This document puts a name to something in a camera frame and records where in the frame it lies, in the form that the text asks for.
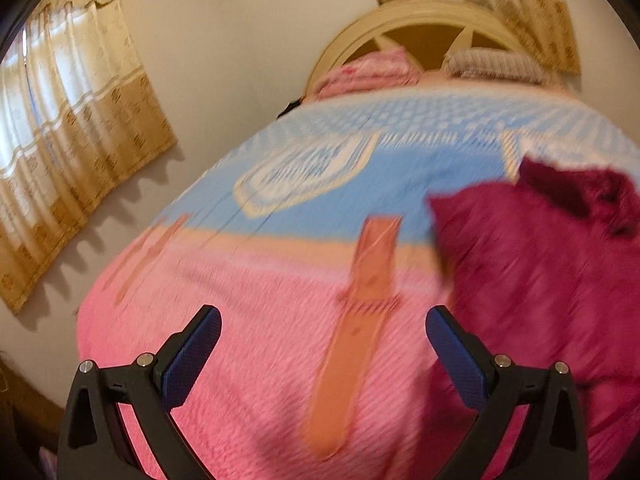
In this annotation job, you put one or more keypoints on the pink folded quilt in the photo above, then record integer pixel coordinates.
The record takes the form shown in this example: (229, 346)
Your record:
(365, 72)

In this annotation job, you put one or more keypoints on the magenta puffer jacket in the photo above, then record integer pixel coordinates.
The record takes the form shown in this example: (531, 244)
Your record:
(540, 285)

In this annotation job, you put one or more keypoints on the striped pillow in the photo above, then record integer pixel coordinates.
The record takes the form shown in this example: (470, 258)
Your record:
(490, 62)

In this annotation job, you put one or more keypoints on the small dark object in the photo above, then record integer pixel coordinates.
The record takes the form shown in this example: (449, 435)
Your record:
(291, 107)

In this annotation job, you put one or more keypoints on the pink and blue printed blanket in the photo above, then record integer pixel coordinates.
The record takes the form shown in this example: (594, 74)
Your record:
(280, 310)

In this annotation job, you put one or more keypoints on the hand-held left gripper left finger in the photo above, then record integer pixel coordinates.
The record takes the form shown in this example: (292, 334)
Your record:
(192, 355)

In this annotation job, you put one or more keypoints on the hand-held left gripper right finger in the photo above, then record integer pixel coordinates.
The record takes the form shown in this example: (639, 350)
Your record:
(457, 355)

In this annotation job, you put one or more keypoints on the cream wooden headboard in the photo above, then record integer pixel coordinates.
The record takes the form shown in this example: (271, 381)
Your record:
(415, 40)

